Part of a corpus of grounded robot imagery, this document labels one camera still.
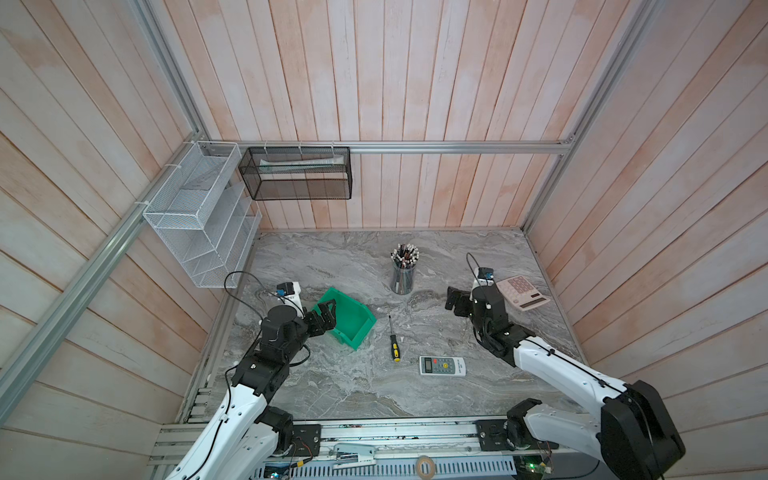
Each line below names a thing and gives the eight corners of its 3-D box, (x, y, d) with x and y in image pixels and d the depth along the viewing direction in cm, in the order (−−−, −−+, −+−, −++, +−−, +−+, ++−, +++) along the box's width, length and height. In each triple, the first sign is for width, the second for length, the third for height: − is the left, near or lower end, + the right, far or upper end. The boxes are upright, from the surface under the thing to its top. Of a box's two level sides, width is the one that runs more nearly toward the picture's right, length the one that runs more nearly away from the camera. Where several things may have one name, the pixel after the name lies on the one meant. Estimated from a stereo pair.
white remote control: (420, 376, 86) (420, 373, 84) (418, 359, 89) (419, 356, 87) (466, 376, 86) (468, 373, 84) (462, 359, 89) (464, 356, 87)
